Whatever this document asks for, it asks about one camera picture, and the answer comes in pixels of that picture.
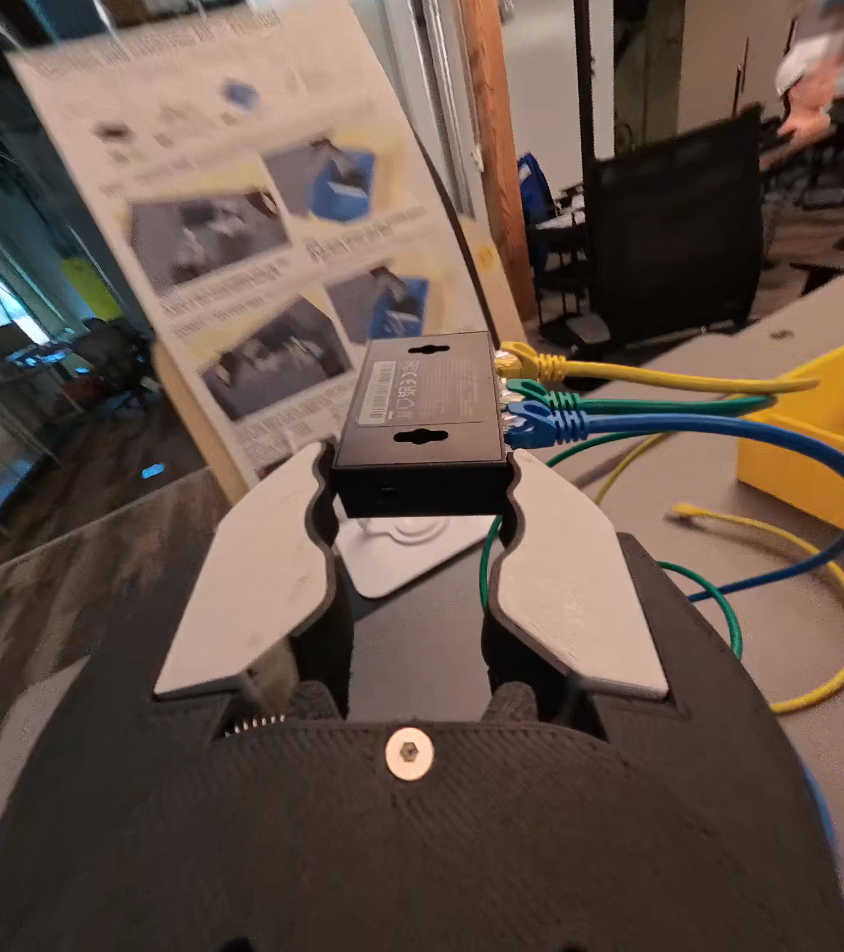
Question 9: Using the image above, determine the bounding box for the interior glass window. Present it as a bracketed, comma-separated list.
[0, 0, 164, 538]

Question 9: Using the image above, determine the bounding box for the yellow ethernet cable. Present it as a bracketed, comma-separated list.
[495, 341, 844, 715]

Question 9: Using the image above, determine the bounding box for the blue ethernet cable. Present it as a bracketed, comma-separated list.
[502, 400, 844, 603]

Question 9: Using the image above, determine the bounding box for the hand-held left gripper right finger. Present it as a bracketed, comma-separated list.
[482, 448, 670, 702]

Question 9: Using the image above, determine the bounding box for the wooden poster board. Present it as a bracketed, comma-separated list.
[150, 74, 529, 507]

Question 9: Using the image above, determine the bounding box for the yellow plastic bin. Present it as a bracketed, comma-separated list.
[736, 327, 844, 556]

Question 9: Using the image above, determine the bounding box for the white door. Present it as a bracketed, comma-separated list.
[381, 0, 484, 222]

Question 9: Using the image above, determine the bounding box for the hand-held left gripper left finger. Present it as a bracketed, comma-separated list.
[154, 442, 339, 700]

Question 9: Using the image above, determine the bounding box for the black network switch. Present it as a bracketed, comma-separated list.
[331, 331, 514, 519]

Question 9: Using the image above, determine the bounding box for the instruction poster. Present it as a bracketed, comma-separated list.
[9, 0, 491, 478]

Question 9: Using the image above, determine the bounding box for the wooden support post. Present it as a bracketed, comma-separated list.
[458, 0, 540, 322]

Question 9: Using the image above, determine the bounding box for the green ethernet cable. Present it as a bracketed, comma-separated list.
[480, 378, 776, 661]

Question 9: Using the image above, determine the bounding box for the black fabric panel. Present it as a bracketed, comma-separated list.
[588, 104, 767, 337]

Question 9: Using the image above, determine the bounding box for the white round pad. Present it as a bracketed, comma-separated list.
[336, 513, 499, 601]

